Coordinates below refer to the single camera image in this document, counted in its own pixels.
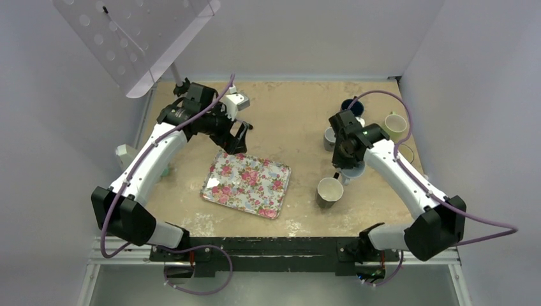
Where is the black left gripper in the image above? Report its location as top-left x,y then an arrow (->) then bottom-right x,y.
200,102 -> 248,154

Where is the small blue-grey mug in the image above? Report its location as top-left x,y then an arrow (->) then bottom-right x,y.
323,127 -> 336,152

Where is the light grey mug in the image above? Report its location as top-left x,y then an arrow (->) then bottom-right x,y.
338,162 -> 365,186

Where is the dark blue mug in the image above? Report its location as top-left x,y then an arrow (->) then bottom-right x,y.
340,99 -> 365,117

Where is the black glossy mug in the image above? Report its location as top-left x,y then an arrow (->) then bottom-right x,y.
315,172 -> 344,209

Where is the light green mug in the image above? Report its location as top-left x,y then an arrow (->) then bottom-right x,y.
382,112 -> 408,142

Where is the cream white mug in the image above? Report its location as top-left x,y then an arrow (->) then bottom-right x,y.
398,143 -> 416,164

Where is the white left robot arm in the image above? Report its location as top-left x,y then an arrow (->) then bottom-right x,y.
91,82 -> 251,261

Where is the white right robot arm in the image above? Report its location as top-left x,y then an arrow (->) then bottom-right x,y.
329,110 -> 466,261

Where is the floral serving tray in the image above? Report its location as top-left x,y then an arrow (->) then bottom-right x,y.
200,151 -> 292,219

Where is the white angular block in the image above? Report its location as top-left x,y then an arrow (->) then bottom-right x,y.
115,144 -> 138,171

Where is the white music stand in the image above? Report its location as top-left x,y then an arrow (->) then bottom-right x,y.
52,0 -> 221,98

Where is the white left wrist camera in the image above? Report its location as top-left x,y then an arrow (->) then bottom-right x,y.
220,85 -> 250,120

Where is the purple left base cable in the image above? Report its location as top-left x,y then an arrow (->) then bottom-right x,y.
162,245 -> 234,296

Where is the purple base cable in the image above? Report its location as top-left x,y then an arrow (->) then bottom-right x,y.
162,245 -> 234,296
358,251 -> 404,288

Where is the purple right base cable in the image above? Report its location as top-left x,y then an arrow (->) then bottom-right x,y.
358,251 -> 404,288

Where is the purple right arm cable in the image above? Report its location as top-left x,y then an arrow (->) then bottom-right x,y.
346,90 -> 519,248

